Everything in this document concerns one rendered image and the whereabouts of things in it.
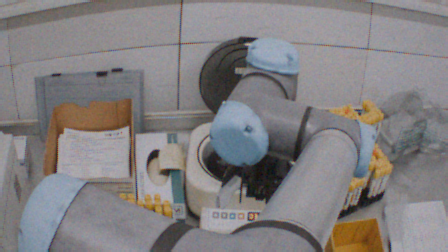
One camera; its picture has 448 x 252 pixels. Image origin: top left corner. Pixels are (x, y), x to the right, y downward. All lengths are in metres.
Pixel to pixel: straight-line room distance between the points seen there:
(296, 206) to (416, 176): 1.07
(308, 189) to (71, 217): 0.23
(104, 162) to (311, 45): 0.61
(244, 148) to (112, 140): 0.73
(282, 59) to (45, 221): 0.49
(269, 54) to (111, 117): 0.72
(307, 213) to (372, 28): 1.05
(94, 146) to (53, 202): 1.00
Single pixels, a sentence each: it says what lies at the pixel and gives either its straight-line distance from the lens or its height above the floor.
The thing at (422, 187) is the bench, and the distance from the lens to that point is 1.49.
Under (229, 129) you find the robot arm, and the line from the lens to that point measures 0.70.
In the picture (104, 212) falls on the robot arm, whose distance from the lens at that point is 0.38.
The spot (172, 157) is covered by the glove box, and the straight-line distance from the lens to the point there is 1.31.
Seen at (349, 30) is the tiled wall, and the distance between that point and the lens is 1.45.
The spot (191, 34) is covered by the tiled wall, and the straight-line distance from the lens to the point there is 1.37.
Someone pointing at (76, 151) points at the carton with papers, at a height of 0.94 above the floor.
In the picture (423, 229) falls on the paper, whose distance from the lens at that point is 1.35.
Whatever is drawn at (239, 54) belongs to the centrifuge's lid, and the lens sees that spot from 1.37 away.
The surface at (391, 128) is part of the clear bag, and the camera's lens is 1.50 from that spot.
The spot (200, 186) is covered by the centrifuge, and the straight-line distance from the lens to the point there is 1.21.
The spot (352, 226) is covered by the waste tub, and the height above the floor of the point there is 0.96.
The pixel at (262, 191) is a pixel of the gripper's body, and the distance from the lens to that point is 0.93.
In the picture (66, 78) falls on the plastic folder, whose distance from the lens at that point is 1.42.
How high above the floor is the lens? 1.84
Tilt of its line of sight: 39 degrees down
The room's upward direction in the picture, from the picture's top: 4 degrees clockwise
